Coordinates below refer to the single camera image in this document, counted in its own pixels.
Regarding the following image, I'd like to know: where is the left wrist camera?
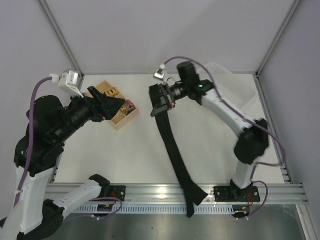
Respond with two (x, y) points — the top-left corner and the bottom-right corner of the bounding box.
(49, 70), (84, 98)

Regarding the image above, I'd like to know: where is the white plastic basket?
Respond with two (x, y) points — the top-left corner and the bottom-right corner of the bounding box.
(205, 62), (257, 111)

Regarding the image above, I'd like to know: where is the colourful dotted rolled tie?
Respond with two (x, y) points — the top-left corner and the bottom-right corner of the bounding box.
(120, 99), (136, 116)

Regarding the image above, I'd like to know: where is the aluminium mounting rail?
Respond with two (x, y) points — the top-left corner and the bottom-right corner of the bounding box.
(44, 183), (309, 205)

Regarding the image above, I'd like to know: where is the white slotted cable duct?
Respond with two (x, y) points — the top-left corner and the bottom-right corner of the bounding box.
(73, 203), (240, 215)

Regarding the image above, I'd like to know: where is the yellow patterned rolled tie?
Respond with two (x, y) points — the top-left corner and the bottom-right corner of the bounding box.
(105, 87), (120, 98)

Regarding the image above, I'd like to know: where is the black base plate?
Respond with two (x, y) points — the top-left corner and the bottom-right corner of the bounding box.
(213, 185), (261, 203)
(107, 184), (126, 201)

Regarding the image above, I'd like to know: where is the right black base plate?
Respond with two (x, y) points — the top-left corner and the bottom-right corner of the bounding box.
(213, 185), (261, 203)

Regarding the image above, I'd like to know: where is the wooden compartment box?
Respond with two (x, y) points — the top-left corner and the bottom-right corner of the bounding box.
(95, 80), (139, 131)

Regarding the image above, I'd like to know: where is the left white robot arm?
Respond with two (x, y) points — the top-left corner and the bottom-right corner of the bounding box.
(0, 86), (125, 240)

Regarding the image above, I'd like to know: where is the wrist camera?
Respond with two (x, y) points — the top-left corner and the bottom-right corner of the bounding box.
(49, 70), (84, 98)
(153, 63), (168, 82)

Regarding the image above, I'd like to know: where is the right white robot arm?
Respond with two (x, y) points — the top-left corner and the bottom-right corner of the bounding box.
(149, 61), (269, 189)

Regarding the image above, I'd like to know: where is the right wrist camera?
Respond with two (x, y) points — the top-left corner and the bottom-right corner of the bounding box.
(153, 63), (168, 82)

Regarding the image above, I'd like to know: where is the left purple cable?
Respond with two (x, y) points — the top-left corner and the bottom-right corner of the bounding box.
(0, 77), (123, 233)

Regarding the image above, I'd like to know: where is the black necktie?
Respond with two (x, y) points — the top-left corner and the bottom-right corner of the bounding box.
(148, 84), (209, 218)

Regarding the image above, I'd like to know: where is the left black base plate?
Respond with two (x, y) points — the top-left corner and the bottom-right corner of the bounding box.
(107, 184), (126, 201)

